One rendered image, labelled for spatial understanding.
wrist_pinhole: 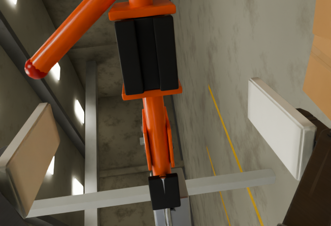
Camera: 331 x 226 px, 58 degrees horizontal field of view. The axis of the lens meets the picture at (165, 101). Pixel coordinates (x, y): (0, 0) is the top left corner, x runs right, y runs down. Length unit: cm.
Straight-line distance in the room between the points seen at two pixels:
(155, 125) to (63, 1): 1218
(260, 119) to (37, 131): 13
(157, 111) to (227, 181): 311
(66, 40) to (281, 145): 22
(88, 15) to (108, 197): 313
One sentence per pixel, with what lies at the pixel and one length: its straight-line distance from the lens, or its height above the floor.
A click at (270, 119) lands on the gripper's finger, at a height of 117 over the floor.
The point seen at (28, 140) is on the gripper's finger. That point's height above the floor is 130.
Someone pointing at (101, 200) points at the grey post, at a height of 188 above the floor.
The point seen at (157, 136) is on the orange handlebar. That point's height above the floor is 123.
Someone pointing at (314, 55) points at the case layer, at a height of 54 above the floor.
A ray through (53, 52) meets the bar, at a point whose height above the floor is 133.
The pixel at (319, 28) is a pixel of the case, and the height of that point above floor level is 94.
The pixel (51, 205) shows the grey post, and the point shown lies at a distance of 352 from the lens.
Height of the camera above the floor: 124
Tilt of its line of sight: 3 degrees down
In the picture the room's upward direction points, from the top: 97 degrees counter-clockwise
